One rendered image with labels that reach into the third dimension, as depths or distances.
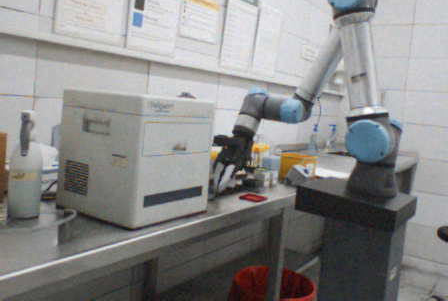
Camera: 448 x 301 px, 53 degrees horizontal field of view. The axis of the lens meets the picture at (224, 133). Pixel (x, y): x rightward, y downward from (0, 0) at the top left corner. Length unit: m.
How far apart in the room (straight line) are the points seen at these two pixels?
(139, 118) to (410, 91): 3.07
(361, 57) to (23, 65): 1.02
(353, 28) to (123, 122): 0.68
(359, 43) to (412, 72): 2.56
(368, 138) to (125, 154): 0.64
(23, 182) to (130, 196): 0.24
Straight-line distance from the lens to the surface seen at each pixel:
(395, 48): 3.91
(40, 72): 1.59
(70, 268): 0.88
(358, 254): 1.42
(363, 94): 1.29
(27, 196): 1.09
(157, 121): 1.01
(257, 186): 1.56
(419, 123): 3.82
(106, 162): 1.05
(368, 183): 1.40
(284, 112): 1.36
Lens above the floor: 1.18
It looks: 4 degrees down
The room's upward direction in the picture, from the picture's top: 5 degrees clockwise
